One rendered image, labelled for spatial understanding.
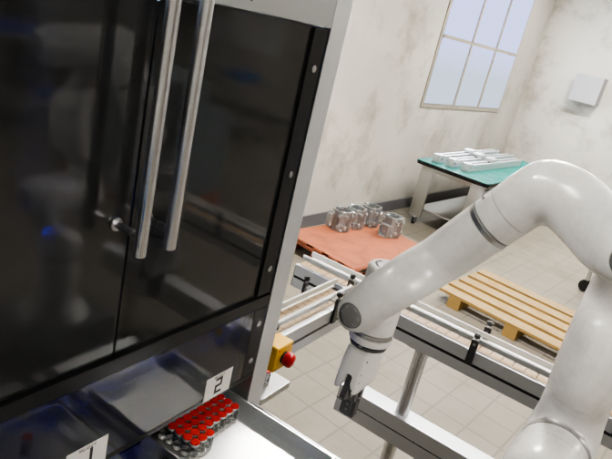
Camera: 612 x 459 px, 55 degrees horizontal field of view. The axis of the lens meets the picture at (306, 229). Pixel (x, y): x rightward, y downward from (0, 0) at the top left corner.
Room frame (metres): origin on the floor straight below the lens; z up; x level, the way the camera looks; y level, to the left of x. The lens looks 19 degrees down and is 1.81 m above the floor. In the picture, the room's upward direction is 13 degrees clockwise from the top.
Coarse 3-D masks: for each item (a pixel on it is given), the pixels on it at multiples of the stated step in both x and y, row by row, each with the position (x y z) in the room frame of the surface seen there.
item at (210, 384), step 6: (222, 372) 1.11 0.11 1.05; (228, 372) 1.13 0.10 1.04; (216, 378) 1.10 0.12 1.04; (228, 378) 1.14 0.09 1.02; (210, 384) 1.08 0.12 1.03; (216, 384) 1.10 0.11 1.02; (222, 384) 1.12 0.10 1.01; (228, 384) 1.14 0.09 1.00; (210, 390) 1.09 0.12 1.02; (216, 390) 1.10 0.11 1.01; (222, 390) 1.13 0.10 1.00; (204, 396) 1.07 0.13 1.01; (210, 396) 1.09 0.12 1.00; (204, 402) 1.07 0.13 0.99
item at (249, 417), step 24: (240, 408) 1.22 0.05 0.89; (240, 432) 1.14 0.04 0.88; (264, 432) 1.16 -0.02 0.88; (288, 432) 1.15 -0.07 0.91; (168, 456) 0.99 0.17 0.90; (216, 456) 1.05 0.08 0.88; (240, 456) 1.06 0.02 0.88; (264, 456) 1.08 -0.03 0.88; (288, 456) 1.10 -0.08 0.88; (312, 456) 1.11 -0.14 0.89
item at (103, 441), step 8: (96, 440) 0.83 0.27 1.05; (104, 440) 0.84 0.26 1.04; (88, 448) 0.82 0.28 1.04; (96, 448) 0.83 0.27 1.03; (104, 448) 0.85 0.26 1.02; (72, 456) 0.79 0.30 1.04; (80, 456) 0.80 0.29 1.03; (88, 456) 0.82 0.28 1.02; (96, 456) 0.83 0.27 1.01; (104, 456) 0.85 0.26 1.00
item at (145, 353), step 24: (216, 0) 0.94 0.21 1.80; (240, 0) 0.98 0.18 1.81; (264, 0) 1.03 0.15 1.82; (288, 0) 1.09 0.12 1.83; (312, 0) 1.15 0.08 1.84; (336, 0) 1.22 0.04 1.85; (312, 24) 1.17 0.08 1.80; (240, 312) 1.14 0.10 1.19; (168, 336) 0.95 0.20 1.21; (192, 336) 1.01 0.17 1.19; (120, 360) 0.86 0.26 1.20; (48, 384) 0.74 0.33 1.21; (72, 384) 0.78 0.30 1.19; (0, 408) 0.67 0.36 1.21; (24, 408) 0.71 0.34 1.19; (192, 408) 1.05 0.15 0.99
